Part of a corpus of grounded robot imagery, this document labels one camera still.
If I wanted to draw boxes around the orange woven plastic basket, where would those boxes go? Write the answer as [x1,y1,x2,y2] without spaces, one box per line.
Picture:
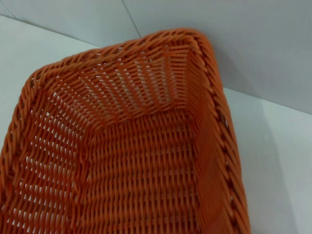
[0,28,252,234]

